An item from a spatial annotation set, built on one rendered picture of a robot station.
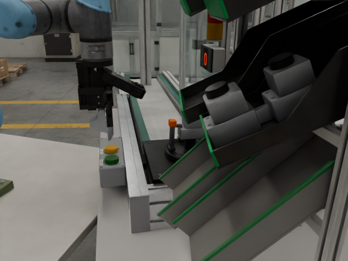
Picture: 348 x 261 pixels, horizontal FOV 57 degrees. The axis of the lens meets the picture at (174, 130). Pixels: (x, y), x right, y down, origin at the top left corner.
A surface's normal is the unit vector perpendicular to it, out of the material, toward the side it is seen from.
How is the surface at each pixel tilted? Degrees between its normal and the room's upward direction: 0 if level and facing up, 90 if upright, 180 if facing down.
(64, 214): 0
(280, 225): 90
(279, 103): 90
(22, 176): 0
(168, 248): 0
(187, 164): 90
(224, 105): 90
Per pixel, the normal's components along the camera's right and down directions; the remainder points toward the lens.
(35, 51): 0.04, 0.36
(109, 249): 0.00, -0.93
